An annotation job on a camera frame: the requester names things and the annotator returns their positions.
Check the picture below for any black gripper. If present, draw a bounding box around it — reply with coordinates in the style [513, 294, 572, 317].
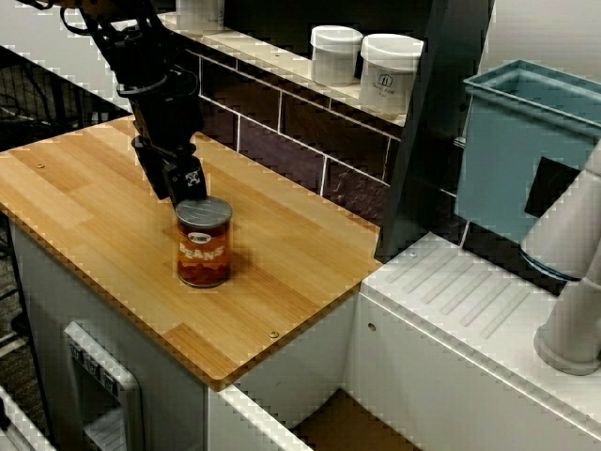
[116, 74, 208, 203]

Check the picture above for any plain white lidded jar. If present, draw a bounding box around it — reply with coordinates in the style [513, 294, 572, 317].
[309, 24, 364, 87]

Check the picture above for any black square bin label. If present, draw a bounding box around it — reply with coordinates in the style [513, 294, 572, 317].
[524, 156, 584, 220]

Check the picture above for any white jar with printed logo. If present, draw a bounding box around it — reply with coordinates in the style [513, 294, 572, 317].
[177, 0, 225, 30]
[359, 32, 425, 117]

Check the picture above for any white sink with drainboard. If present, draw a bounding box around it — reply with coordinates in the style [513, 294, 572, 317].
[206, 232, 601, 451]

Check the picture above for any orange beans can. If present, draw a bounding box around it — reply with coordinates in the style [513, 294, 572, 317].
[175, 195, 234, 288]

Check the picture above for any black hutch with tile backsplash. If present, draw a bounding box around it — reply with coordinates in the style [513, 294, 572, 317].
[148, 0, 497, 264]

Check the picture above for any aluminium frame rail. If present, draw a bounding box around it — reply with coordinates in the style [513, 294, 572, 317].
[0, 382, 57, 451]

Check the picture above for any grey curved toy faucet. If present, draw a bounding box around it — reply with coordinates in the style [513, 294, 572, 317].
[518, 138, 601, 377]

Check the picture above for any teal plastic bin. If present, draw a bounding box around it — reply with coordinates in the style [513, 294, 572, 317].
[454, 58, 601, 250]

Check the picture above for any grey ice dispenser panel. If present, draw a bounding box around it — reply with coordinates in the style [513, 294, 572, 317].
[63, 320, 145, 451]

